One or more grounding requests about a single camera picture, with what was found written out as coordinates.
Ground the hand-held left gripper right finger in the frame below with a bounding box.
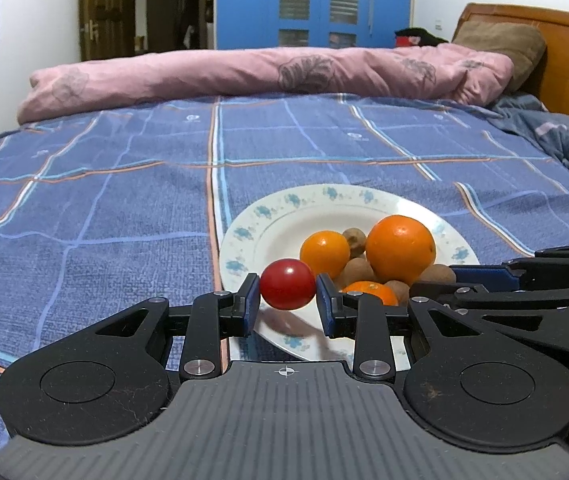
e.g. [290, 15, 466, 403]
[315, 272, 487, 382]

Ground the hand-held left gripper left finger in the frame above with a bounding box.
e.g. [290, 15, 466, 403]
[95, 272, 262, 382]

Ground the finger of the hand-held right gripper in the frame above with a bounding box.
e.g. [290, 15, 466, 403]
[449, 241, 569, 292]
[408, 282, 569, 386]

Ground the red cherry tomato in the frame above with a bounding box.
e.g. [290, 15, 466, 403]
[259, 258, 316, 311]

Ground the brown longan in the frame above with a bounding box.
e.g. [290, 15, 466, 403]
[337, 257, 377, 286]
[414, 265, 457, 286]
[341, 227, 367, 257]
[384, 280, 411, 306]

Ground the small orange mandarin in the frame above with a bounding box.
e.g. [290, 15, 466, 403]
[299, 230, 351, 279]
[341, 281, 399, 307]

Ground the large orange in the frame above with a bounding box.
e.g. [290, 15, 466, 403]
[365, 214, 437, 285]

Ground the white floral rim plate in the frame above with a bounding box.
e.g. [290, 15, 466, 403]
[219, 184, 480, 363]

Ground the blue grey blanket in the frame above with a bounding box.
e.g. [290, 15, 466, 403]
[488, 94, 569, 197]

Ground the blue plaid bed sheet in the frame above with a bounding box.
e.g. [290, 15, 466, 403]
[0, 92, 569, 461]

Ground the brown pillow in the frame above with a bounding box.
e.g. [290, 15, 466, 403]
[451, 20, 548, 94]

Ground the pink floral quilt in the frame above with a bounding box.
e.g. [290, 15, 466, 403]
[16, 42, 515, 124]

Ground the red and black clothing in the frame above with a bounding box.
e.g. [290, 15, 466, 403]
[394, 27, 450, 49]

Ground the blue wardrobe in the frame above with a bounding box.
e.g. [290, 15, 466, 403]
[214, 0, 413, 51]

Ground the brown wooden door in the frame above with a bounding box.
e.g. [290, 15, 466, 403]
[79, 0, 138, 62]

